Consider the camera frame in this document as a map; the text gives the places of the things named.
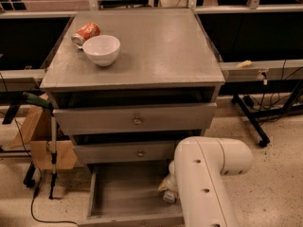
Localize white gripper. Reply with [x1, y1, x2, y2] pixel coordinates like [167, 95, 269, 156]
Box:
[157, 161, 178, 192]

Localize clear plastic bottle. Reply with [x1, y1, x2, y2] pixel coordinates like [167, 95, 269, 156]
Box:
[163, 190, 176, 204]

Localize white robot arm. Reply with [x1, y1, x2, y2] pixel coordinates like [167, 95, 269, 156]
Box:
[158, 136, 253, 227]

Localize grey middle drawer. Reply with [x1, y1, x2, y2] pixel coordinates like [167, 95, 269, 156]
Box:
[74, 141, 180, 165]

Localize grey open bottom drawer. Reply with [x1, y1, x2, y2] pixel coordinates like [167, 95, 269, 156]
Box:
[78, 160, 184, 227]

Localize grey top drawer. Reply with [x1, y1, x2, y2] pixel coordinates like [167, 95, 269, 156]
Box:
[53, 103, 217, 135]

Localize grey drawer cabinet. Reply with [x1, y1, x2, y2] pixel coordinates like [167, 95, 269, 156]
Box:
[39, 8, 226, 174]

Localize brown cardboard box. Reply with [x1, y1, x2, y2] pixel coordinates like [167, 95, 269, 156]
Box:
[10, 106, 77, 169]

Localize yellow foam scrap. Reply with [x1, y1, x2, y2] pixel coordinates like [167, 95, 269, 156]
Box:
[237, 60, 252, 68]

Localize white ceramic bowl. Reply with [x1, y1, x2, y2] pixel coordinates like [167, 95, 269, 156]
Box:
[82, 35, 121, 66]

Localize black wheeled table leg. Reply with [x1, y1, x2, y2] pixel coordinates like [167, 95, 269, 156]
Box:
[231, 79, 303, 148]

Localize red soda can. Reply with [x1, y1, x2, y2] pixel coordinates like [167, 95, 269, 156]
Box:
[71, 23, 100, 47]

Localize black floor cable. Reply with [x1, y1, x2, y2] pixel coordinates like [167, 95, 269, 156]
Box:
[29, 168, 79, 225]

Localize grey metal rail frame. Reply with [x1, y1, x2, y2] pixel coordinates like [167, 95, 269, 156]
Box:
[219, 60, 303, 82]

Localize tripod with green handle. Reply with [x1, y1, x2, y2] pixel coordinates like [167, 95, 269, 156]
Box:
[2, 92, 60, 201]

